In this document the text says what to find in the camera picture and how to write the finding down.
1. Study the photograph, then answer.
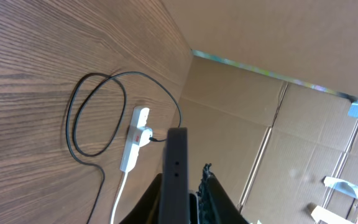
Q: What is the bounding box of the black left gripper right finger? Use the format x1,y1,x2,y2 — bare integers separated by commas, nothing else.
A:
197,164,249,224

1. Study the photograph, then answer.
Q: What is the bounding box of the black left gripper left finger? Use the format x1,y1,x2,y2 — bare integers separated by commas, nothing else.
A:
120,173,162,224

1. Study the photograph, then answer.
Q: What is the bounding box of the blue Galaxy smartphone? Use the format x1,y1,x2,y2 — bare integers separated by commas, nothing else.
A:
158,128,190,224

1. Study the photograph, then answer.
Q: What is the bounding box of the white charger plug adapter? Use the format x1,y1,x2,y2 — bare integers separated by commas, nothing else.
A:
133,126,153,147

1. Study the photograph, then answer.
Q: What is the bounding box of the white power strip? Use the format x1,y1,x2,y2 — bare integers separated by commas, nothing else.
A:
120,106,153,173

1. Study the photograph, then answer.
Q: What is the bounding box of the brown cardboard backdrop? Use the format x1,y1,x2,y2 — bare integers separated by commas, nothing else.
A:
164,0,358,223

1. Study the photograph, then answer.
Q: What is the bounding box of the white power strip cord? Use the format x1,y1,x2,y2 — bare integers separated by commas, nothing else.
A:
109,170,129,224

